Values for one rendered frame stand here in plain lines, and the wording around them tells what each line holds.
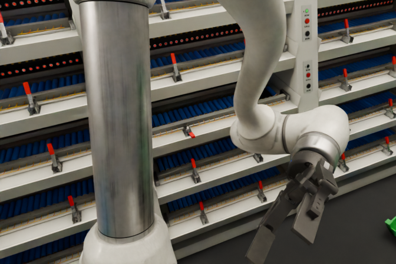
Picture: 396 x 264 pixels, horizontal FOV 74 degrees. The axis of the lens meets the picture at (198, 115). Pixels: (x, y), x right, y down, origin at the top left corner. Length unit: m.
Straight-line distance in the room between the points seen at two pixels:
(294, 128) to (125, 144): 0.40
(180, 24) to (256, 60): 0.45
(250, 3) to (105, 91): 0.23
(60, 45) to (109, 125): 0.47
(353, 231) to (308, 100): 0.58
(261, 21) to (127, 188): 0.32
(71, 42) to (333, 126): 0.70
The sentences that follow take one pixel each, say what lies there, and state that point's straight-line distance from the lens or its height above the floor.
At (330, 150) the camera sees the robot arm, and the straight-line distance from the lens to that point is 0.58.
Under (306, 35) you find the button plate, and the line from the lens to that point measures 1.05.
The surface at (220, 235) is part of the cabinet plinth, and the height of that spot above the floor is 0.04.
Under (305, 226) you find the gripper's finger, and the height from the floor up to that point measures 0.63.
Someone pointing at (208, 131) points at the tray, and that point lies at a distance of 0.93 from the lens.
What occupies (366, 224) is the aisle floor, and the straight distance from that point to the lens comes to 1.39.
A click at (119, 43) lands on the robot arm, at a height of 0.90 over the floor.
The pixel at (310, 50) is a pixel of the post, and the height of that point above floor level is 0.75.
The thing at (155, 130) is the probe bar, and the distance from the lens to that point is 0.92.
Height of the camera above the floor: 0.91
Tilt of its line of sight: 19 degrees down
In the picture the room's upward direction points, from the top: 10 degrees counter-clockwise
